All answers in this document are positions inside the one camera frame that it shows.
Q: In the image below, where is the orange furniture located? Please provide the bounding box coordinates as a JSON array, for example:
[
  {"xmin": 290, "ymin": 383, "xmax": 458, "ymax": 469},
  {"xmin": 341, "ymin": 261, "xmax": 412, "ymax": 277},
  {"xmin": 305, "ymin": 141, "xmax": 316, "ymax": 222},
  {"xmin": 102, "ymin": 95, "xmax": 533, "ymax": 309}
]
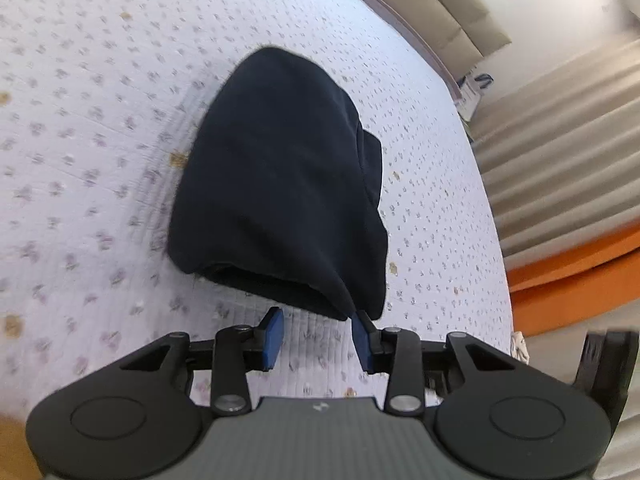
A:
[{"xmin": 505, "ymin": 222, "xmax": 640, "ymax": 336}]

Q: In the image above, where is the white bag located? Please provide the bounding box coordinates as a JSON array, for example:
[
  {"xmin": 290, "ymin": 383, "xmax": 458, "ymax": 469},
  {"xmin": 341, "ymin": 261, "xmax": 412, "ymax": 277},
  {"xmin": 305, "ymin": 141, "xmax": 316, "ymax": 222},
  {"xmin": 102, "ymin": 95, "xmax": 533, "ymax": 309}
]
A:
[{"xmin": 457, "ymin": 72, "xmax": 493, "ymax": 122}]

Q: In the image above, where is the white patterned bed cover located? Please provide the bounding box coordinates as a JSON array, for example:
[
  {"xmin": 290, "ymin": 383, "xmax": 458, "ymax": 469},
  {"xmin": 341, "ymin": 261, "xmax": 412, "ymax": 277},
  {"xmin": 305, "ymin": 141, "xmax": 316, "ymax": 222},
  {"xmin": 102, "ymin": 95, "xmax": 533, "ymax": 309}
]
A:
[{"xmin": 0, "ymin": 0, "xmax": 516, "ymax": 480}]

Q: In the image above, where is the dark navy striped garment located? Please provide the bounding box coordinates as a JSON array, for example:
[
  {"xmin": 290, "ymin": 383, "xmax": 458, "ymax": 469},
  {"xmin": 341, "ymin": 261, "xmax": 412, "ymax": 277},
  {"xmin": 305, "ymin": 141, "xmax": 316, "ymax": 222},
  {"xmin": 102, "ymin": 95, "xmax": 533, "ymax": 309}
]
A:
[{"xmin": 167, "ymin": 46, "xmax": 390, "ymax": 322}]

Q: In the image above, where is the beige pleated curtain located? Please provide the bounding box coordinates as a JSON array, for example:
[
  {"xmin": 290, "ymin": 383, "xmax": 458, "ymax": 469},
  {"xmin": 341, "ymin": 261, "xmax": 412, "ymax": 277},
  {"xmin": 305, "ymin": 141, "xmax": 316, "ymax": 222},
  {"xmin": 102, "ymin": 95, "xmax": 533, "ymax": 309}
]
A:
[{"xmin": 470, "ymin": 25, "xmax": 640, "ymax": 480}]

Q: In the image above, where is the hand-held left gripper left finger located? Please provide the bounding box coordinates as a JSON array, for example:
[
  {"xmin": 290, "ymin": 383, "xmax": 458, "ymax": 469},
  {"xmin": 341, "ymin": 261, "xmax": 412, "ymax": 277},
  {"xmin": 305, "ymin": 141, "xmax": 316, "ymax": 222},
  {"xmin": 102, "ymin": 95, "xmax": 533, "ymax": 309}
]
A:
[{"xmin": 119, "ymin": 306, "xmax": 285, "ymax": 416}]

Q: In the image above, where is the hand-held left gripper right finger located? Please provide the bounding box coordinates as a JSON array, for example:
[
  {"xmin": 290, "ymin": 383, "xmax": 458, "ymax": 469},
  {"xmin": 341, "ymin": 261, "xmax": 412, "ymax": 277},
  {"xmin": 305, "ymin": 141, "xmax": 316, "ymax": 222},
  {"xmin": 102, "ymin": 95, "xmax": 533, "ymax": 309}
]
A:
[{"xmin": 351, "ymin": 310, "xmax": 517, "ymax": 417}]

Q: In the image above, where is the small white cloth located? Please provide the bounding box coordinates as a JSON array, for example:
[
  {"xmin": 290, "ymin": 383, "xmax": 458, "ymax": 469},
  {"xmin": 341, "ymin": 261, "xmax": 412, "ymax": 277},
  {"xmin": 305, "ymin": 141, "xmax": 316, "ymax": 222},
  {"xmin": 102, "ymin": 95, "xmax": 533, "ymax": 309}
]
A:
[{"xmin": 510, "ymin": 331, "xmax": 532, "ymax": 366}]

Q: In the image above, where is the beige padded headboard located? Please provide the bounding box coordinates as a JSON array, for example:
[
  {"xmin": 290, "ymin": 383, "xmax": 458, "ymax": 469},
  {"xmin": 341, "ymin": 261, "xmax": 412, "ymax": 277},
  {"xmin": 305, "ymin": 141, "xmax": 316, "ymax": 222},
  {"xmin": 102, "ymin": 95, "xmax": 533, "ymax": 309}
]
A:
[{"xmin": 310, "ymin": 0, "xmax": 513, "ymax": 106}]

